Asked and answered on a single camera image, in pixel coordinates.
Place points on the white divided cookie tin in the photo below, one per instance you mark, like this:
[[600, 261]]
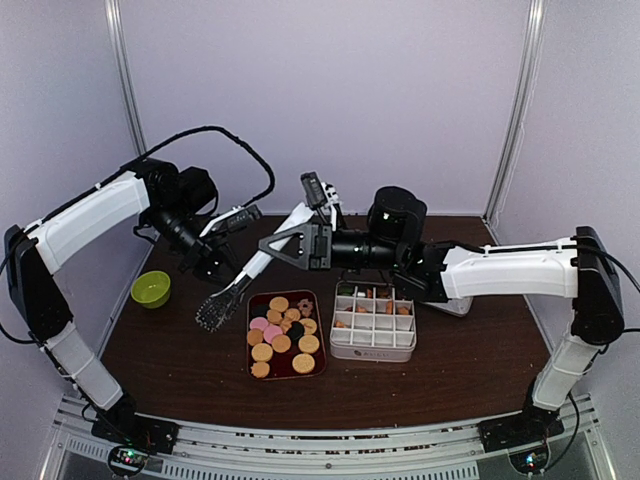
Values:
[[362, 330]]

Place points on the dark red cookie tray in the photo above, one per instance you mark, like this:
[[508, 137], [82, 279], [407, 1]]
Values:
[[312, 342]]

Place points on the bottom left round cookie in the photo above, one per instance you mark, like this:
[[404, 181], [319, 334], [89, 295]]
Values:
[[260, 370]]

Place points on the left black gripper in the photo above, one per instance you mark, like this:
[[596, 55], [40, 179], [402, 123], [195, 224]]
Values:
[[205, 258]]

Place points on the left pink round cookie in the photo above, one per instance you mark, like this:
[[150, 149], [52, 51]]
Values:
[[258, 323]]

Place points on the smooth round tan cookie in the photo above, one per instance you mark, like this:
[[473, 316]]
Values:
[[281, 343]]

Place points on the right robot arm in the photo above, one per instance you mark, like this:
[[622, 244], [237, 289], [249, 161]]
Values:
[[577, 267]]

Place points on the large round tan cookie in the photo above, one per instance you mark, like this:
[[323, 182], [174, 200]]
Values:
[[303, 363]]

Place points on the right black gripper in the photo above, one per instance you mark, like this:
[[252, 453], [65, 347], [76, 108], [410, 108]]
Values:
[[319, 232]]

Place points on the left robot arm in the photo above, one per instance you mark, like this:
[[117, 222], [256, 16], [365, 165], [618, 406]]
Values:
[[66, 269]]

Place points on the pink round cookie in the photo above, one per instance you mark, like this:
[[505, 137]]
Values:
[[258, 323], [270, 332]]

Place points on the right pink round cookie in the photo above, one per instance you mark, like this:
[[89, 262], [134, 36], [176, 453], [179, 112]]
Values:
[[270, 332]]

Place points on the green round cookie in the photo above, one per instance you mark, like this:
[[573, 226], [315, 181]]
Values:
[[345, 290]]

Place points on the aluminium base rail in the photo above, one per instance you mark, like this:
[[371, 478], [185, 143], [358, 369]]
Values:
[[451, 450]]

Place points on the black round cookie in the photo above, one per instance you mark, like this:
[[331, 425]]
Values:
[[259, 311], [296, 331]]

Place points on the right aluminium frame post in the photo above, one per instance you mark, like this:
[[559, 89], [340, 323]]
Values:
[[523, 95]]

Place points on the green plastic bowl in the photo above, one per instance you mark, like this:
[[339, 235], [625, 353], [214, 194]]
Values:
[[152, 289]]

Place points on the brown flower cookie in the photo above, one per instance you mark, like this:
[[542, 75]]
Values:
[[306, 307]]

